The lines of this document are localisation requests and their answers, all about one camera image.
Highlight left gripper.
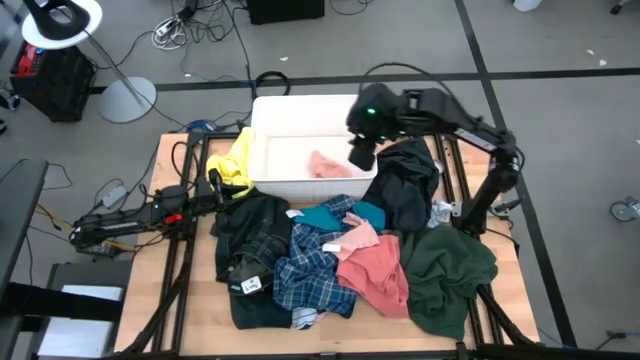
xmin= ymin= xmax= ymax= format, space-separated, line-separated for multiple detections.
xmin=192 ymin=168 xmax=251 ymax=237

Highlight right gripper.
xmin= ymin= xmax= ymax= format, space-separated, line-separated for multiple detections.
xmin=346 ymin=83 xmax=401 ymax=172

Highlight yellow garment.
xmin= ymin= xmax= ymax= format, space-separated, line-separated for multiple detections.
xmin=205 ymin=126 xmax=256 ymax=200

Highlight salmon pink cloth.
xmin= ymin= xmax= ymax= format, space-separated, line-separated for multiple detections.
xmin=307 ymin=149 xmax=354 ymax=180

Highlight dark denim jeans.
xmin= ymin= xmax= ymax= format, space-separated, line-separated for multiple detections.
xmin=213 ymin=192 xmax=296 ymax=331

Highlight black garment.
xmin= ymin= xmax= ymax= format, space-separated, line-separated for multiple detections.
xmin=360 ymin=138 xmax=441 ymax=232

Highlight teal garment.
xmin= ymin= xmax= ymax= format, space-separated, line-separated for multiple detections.
xmin=292 ymin=199 xmax=387 ymax=233

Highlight white perforated plastic laundry basket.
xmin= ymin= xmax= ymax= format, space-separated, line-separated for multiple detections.
xmin=248 ymin=93 xmax=379 ymax=204

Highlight pale pink shirt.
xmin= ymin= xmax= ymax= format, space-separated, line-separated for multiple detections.
xmin=322 ymin=212 xmax=382 ymax=262

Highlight white grey patterned cloth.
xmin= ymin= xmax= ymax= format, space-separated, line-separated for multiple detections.
xmin=427 ymin=199 xmax=459 ymax=229

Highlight blue plaid shirt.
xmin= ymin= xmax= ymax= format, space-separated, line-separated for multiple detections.
xmin=272 ymin=193 xmax=359 ymax=320

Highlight coral red t-shirt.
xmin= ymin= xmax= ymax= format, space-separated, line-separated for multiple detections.
xmin=335 ymin=234 xmax=411 ymax=320

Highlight dark green sweatshirt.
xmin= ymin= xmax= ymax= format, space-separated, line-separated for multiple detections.
xmin=399 ymin=224 xmax=500 ymax=341

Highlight white blue-striped sock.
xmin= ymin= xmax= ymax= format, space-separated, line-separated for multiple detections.
xmin=290 ymin=305 xmax=329 ymax=331

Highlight grey power adapter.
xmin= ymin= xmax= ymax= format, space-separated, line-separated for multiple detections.
xmin=99 ymin=183 xmax=129 ymax=210

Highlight black power brick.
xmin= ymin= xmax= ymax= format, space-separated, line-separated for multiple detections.
xmin=74 ymin=242 xmax=121 ymax=259

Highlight black box on floor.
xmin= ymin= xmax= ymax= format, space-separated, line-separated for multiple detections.
xmin=246 ymin=0 xmax=326 ymax=26

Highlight black equipment crate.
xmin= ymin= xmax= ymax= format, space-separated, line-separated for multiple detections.
xmin=9 ymin=42 xmax=97 ymax=124

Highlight grey cabinet with white top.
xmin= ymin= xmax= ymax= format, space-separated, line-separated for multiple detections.
xmin=29 ymin=259 xmax=134 ymax=360

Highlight black desk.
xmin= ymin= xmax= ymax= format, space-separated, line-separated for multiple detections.
xmin=0 ymin=158 xmax=125 ymax=360

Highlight black chair caster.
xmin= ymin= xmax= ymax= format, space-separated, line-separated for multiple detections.
xmin=0 ymin=82 xmax=22 ymax=112

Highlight red device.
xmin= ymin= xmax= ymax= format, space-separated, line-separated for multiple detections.
xmin=13 ymin=42 xmax=45 ymax=77

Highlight grey caster wheel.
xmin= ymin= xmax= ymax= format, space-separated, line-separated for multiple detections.
xmin=609 ymin=195 xmax=640 ymax=224

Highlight black aluminium table frame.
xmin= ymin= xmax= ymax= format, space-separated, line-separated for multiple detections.
xmin=114 ymin=128 xmax=640 ymax=360

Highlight blue cable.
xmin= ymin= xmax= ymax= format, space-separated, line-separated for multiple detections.
xmin=185 ymin=118 xmax=217 ymax=134

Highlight coiled black cable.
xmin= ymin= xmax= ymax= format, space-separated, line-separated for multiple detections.
xmin=253 ymin=69 xmax=292 ymax=97

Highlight white ring floor lamp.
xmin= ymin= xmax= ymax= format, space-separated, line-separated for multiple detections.
xmin=20 ymin=0 xmax=158 ymax=125

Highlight white power strip with cables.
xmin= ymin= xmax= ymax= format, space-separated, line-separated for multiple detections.
xmin=151 ymin=14 xmax=187 ymax=51

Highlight black floor cable plug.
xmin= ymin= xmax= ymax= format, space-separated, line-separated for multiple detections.
xmin=594 ymin=328 xmax=640 ymax=352

